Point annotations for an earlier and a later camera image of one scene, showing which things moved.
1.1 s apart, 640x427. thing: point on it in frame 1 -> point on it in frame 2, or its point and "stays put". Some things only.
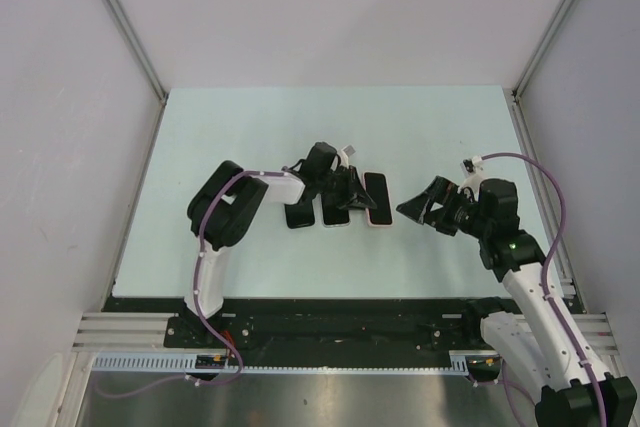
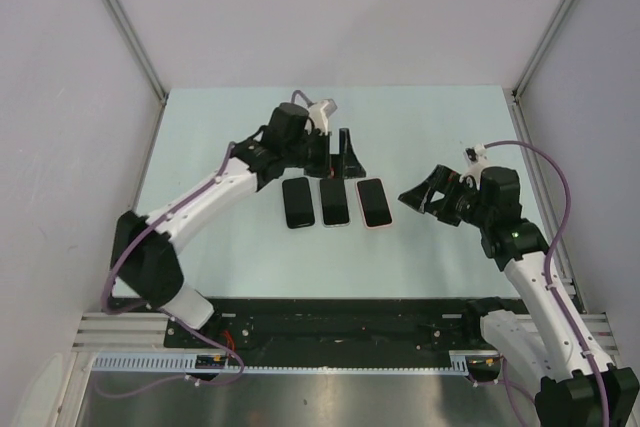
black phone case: [299, 215] stays put
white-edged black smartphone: [332, 215] stays put
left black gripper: [358, 197] -> [345, 166]
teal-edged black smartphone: [376, 188] stays put
